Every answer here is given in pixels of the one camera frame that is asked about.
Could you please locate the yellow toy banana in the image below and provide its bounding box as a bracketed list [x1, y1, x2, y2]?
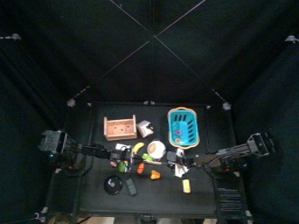
[133, 142, 146, 155]

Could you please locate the white cup with brown inside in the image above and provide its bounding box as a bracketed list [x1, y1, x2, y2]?
[146, 140, 167, 160]

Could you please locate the orange toy carrot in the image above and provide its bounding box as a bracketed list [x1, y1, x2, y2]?
[135, 162, 147, 175]

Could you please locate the open wooden crate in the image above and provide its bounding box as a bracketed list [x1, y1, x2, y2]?
[103, 114, 139, 142]

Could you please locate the yellow toy block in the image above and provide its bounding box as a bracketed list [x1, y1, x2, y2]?
[182, 178, 193, 194]

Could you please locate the small white grey cube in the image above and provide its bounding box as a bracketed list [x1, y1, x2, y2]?
[135, 120, 155, 138]

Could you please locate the black panel with white print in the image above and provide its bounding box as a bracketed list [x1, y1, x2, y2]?
[217, 186, 246, 217]

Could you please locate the dark green rectangular block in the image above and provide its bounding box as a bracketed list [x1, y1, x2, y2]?
[126, 178, 138, 196]

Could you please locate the blue basket with orange rim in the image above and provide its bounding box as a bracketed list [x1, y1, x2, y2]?
[167, 106, 202, 150]

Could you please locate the white flat plastic piece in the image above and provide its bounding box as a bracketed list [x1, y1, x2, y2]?
[174, 148, 190, 179]

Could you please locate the black round bowl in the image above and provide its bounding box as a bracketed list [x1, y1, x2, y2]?
[103, 175, 125, 196]

